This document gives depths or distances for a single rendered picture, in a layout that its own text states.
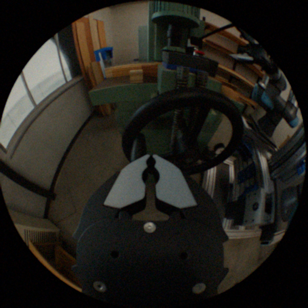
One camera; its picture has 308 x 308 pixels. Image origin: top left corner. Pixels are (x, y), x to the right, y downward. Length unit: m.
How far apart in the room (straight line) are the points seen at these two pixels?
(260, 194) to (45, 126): 1.79
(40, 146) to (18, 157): 0.35
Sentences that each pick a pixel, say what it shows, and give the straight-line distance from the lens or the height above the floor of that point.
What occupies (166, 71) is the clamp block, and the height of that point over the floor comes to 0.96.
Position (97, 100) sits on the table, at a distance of 0.38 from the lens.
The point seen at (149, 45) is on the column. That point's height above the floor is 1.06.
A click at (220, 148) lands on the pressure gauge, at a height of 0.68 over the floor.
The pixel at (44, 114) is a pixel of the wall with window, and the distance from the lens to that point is 1.47.
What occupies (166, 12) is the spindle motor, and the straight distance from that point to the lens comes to 0.43.
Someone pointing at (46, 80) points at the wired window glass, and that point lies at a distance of 1.64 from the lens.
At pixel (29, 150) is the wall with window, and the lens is 1.39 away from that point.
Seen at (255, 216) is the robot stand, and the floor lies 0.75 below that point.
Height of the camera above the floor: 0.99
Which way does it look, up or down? 57 degrees down
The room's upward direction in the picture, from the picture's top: 2 degrees clockwise
